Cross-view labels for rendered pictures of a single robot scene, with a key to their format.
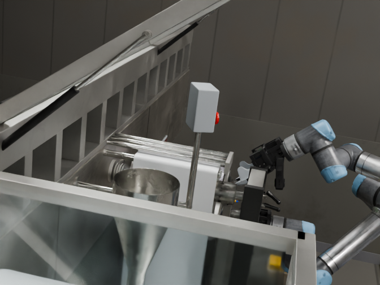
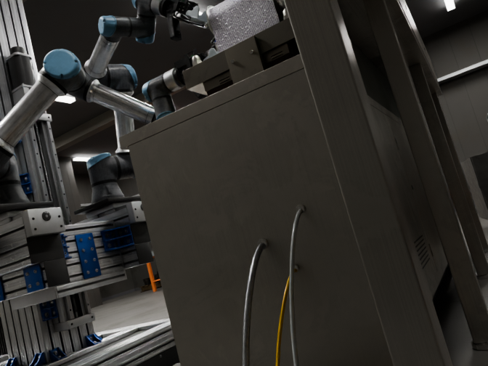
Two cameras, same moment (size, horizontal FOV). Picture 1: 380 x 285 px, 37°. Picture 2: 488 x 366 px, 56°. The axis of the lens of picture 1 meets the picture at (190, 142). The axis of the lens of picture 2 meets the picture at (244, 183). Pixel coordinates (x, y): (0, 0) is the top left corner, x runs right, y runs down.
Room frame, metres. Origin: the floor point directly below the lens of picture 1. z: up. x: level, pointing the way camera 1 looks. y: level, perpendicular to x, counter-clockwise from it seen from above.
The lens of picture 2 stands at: (3.30, 0.29, 0.47)
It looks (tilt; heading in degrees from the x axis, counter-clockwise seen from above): 7 degrees up; 198
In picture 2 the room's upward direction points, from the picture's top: 15 degrees counter-clockwise
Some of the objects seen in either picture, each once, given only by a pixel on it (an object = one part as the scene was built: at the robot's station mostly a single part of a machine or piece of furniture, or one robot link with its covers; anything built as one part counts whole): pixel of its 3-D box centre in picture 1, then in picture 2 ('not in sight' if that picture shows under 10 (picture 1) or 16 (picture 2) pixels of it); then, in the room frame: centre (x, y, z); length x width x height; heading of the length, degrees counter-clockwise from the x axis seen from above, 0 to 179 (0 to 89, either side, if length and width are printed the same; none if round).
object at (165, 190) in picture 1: (145, 193); not in sight; (1.11, 0.08, 1.50); 0.14 x 0.14 x 0.06
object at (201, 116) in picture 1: (205, 107); not in sight; (1.27, -0.02, 1.66); 0.07 x 0.07 x 0.10; 17
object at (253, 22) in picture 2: not in sight; (249, 41); (1.88, -0.02, 1.11); 0.23 x 0.01 x 0.18; 81
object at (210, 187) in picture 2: not in sight; (360, 221); (0.88, 0.06, 0.43); 2.52 x 0.64 x 0.86; 171
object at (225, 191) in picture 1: (225, 192); not in sight; (1.55, -0.12, 1.34); 0.06 x 0.06 x 0.06; 81
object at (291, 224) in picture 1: (297, 232); (158, 88); (1.82, -0.42, 1.11); 0.11 x 0.08 x 0.09; 81
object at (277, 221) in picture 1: (275, 227); (175, 79); (1.83, -0.34, 1.11); 0.08 x 0.05 x 0.08; 171
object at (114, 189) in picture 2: not in sight; (106, 192); (1.51, -0.96, 0.87); 0.15 x 0.15 x 0.10
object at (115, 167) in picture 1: (122, 172); not in sight; (1.60, 0.19, 1.34); 0.07 x 0.07 x 0.07; 81
